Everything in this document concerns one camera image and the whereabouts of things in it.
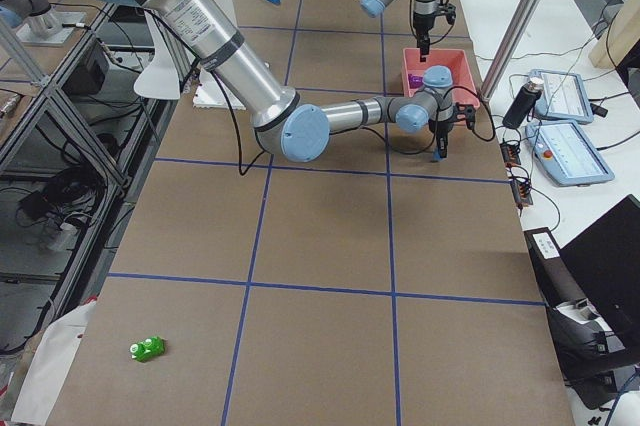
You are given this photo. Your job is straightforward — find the black laptop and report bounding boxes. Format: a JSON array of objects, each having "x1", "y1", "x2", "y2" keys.
[{"x1": 560, "y1": 194, "x2": 640, "y2": 343}]

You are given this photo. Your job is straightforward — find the green block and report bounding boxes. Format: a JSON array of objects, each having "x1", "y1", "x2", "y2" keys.
[{"x1": 129, "y1": 336, "x2": 165, "y2": 362}]

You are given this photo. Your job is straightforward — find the teach pendant tablet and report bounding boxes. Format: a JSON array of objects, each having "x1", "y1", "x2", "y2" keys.
[
  {"x1": 525, "y1": 120, "x2": 615, "y2": 186},
  {"x1": 529, "y1": 69, "x2": 594, "y2": 124}
]

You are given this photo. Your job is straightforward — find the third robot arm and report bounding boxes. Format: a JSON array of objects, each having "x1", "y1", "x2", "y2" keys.
[{"x1": 1, "y1": 0, "x2": 63, "y2": 39}]

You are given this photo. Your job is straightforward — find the black bottle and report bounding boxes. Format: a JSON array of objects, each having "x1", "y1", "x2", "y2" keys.
[{"x1": 502, "y1": 76, "x2": 544, "y2": 129}]

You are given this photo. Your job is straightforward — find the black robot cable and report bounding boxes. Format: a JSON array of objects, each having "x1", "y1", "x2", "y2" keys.
[{"x1": 144, "y1": 10, "x2": 274, "y2": 177}]

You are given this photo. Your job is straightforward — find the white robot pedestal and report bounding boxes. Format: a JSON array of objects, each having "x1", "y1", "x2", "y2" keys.
[{"x1": 133, "y1": 0, "x2": 271, "y2": 110}]

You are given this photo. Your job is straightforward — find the dark box with label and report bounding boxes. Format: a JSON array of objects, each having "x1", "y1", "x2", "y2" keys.
[{"x1": 523, "y1": 227, "x2": 587, "y2": 308}]

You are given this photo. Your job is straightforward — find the grey usb hub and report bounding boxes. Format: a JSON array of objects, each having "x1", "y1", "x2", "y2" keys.
[
  {"x1": 509, "y1": 176, "x2": 533, "y2": 210},
  {"x1": 500, "y1": 141, "x2": 521, "y2": 167}
]

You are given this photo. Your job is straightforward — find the purple block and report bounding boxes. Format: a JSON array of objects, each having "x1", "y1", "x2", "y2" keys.
[{"x1": 407, "y1": 74, "x2": 423, "y2": 89}]

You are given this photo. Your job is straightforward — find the pink plastic box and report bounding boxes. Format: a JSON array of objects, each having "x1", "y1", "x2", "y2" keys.
[{"x1": 401, "y1": 48, "x2": 481, "y2": 109}]

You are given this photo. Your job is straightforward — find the aluminium frame post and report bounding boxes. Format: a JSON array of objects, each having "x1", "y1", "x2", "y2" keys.
[{"x1": 480, "y1": 0, "x2": 540, "y2": 101}]

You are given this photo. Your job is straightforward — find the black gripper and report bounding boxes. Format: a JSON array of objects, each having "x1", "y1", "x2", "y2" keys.
[
  {"x1": 412, "y1": 0, "x2": 456, "y2": 62},
  {"x1": 429, "y1": 102, "x2": 476, "y2": 159}
]

